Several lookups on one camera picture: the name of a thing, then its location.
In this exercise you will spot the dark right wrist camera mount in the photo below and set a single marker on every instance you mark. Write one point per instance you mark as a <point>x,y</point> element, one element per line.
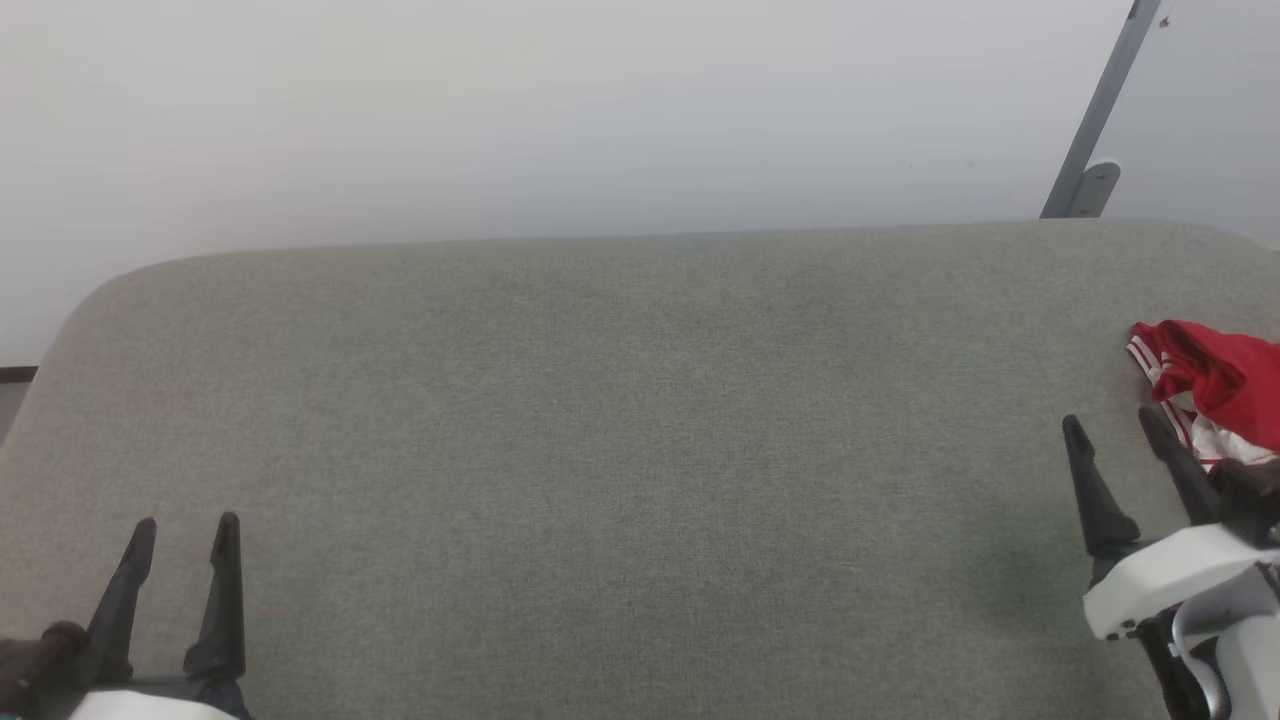
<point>1245,495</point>

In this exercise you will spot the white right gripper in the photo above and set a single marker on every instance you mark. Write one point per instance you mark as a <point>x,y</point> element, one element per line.
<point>1170,575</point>

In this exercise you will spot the dark left wrist camera mount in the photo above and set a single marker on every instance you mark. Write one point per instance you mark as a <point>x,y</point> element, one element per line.
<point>40,655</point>

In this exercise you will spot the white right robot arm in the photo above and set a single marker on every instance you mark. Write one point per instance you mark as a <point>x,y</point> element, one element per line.
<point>1255,650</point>

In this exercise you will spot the grey metal pole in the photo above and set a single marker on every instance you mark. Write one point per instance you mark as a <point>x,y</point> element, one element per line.
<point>1100,100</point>

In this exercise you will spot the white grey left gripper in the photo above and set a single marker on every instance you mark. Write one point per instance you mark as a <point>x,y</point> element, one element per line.
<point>170,703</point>

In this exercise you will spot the red and white garment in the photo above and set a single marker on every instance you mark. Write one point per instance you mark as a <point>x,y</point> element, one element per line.
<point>1230,375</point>

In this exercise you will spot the dark wrist camera mount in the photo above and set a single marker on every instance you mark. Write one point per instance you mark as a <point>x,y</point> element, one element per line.
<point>40,655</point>
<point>1245,495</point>

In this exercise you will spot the grey metal bracket plate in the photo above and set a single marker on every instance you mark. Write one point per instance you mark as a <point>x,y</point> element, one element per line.
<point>1098,188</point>

